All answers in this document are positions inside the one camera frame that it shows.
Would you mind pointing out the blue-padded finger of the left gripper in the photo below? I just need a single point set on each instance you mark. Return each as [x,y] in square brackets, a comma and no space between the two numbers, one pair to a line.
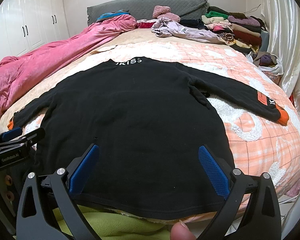
[28,139]
[9,135]

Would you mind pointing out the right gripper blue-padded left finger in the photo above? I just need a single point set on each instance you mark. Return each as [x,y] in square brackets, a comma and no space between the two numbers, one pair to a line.
[47,209]

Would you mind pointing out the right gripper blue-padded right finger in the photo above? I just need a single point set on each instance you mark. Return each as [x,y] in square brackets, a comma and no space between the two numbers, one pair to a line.
[261,219]

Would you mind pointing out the black sweater with orange cuffs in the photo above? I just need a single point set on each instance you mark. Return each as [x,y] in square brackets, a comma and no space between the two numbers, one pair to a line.
[148,118]

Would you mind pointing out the bag of clothes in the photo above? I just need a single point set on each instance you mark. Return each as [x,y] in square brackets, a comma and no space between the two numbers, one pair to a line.
[269,64]

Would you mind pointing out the stack of folded clothes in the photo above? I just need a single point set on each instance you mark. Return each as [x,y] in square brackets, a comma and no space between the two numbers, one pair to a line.
[243,33]

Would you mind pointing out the person's right hand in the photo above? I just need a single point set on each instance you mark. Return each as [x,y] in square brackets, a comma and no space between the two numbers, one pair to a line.
[180,231]

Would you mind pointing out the beige bed sheet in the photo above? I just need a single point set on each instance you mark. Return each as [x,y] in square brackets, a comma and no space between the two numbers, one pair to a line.
[127,45]

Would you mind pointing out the pink velvet quilt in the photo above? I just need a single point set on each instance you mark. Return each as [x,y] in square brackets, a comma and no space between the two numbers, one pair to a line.
[19,74]

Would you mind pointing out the green fleece sleeve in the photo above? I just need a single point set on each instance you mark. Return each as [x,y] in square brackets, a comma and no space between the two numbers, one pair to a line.
[111,225]

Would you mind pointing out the peach plaid white-pattern blanket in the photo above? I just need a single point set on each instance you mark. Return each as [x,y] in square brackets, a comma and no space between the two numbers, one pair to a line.
[257,144]

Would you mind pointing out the blue garment on pillow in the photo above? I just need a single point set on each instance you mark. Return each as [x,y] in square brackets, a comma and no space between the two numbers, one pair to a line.
[109,15]

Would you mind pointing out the red garment near headboard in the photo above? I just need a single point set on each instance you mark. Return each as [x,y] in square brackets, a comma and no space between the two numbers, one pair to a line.
[145,25]

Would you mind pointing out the lilac crumpled garment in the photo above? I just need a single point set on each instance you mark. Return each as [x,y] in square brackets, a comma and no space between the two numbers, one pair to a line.
[165,27]

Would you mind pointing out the grey quilted headboard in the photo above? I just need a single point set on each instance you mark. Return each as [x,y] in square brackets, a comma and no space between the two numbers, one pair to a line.
[143,9]

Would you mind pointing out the pink fluffy garment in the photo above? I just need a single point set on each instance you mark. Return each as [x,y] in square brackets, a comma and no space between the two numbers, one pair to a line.
[164,11]

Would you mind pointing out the white satin curtain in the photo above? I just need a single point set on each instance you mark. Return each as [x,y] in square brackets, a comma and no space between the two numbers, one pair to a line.
[282,18]

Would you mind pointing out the white wardrobe with black handles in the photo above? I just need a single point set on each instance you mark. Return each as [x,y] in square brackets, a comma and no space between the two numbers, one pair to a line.
[28,24]

